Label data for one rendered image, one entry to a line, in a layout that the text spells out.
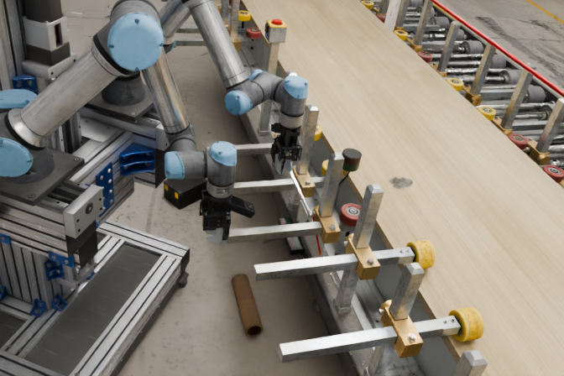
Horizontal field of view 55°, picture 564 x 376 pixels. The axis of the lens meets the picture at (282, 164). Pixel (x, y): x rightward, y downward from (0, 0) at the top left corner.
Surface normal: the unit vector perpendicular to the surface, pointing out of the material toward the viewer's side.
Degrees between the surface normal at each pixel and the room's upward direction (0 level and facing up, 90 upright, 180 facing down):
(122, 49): 85
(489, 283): 0
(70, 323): 0
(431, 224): 0
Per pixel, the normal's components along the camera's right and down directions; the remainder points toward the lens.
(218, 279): 0.13, -0.81
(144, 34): 0.33, 0.51
